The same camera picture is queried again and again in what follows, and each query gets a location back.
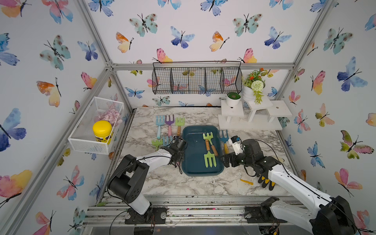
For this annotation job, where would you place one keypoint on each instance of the yellow lidded jar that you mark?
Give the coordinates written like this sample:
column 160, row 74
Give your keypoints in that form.
column 102, row 131

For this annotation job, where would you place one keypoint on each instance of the light blue rake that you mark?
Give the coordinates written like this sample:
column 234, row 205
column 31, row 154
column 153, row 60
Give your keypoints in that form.
column 166, row 140

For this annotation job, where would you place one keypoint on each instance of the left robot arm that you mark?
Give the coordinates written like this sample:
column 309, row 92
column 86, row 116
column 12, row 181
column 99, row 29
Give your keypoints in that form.
column 128, row 179

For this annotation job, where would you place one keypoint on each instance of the yellow marker on table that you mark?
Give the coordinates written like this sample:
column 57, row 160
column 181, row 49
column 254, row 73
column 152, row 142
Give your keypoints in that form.
column 247, row 182

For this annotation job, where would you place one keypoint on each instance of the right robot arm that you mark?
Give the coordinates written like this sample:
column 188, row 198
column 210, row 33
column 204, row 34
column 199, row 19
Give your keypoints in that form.
column 322, row 215

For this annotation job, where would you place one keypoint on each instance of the white tiered display stand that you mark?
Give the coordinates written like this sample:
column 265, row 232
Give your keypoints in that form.
column 262, row 116

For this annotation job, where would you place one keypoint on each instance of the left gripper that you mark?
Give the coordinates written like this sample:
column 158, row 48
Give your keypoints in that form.
column 181, row 159

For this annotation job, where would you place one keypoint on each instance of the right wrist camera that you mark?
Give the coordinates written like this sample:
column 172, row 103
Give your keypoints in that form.
column 237, row 145

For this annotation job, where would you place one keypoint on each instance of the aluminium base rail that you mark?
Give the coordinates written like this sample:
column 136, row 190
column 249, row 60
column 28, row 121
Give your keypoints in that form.
column 180, row 210

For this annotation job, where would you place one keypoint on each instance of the teal fork yellow handle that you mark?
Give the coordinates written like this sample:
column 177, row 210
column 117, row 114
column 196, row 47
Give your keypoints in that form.
column 224, row 137

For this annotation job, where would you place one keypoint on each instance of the pink flower bundle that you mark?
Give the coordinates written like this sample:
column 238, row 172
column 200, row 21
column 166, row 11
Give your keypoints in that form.
column 112, row 116

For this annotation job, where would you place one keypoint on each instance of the purple rake pink handle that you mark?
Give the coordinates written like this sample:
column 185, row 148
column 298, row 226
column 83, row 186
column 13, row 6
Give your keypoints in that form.
column 169, row 121

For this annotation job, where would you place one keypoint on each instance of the teal plastic storage box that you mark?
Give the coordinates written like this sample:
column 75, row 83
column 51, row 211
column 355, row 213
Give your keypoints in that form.
column 193, row 164

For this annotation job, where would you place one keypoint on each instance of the green rake wooden handle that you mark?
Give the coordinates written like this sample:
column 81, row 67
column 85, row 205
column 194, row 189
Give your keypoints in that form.
column 209, row 137

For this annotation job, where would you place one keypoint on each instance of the white pot with flowers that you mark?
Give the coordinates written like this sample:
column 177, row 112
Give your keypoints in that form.
column 253, row 86

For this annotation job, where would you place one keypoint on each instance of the light blue fork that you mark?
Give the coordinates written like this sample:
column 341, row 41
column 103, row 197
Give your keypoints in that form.
column 160, row 121

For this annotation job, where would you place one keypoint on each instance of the white wire wall basket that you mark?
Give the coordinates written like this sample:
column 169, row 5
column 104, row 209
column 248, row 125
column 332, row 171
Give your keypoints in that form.
column 82, row 138

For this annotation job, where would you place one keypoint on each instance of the black wire wall basket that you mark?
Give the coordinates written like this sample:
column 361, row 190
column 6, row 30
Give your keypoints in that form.
column 196, row 78

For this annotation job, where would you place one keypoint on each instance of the small white pot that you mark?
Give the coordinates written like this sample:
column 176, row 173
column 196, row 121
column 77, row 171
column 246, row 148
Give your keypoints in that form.
column 233, row 99

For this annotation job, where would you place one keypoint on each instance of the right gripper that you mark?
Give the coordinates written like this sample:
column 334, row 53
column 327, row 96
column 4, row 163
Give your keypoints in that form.
column 232, row 157

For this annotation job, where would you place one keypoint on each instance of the green wide fork wooden handle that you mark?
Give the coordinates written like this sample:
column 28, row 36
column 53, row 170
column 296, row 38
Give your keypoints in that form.
column 179, row 122

